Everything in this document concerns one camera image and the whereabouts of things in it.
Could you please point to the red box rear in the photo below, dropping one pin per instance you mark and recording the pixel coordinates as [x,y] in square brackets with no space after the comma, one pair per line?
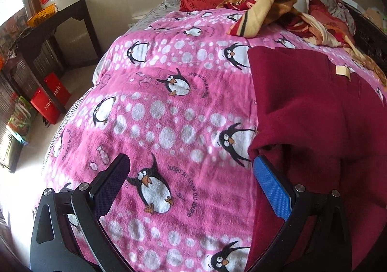
[57,88]

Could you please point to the red box front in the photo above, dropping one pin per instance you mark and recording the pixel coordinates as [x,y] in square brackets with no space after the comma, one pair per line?
[43,104]

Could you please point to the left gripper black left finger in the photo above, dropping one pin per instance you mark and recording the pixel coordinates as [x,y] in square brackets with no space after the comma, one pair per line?
[53,244]

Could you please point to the yellow plastic basket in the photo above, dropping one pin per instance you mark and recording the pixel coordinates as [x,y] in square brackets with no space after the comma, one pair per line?
[42,16]

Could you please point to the red and yellow blanket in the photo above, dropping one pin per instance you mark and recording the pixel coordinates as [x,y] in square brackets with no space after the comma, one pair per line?
[317,26]

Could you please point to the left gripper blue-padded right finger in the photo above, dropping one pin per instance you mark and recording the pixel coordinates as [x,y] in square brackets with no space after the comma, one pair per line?
[329,246]

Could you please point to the colourful printed bag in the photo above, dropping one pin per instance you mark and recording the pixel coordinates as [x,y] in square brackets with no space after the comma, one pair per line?
[20,121]

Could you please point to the pink penguin blanket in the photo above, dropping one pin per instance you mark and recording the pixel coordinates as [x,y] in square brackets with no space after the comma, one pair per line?
[178,99]

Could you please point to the maroon fleece garment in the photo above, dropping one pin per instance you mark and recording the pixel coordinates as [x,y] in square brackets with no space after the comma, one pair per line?
[324,131]

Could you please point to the red box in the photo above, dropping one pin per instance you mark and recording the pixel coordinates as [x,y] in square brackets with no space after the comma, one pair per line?
[43,104]
[57,88]

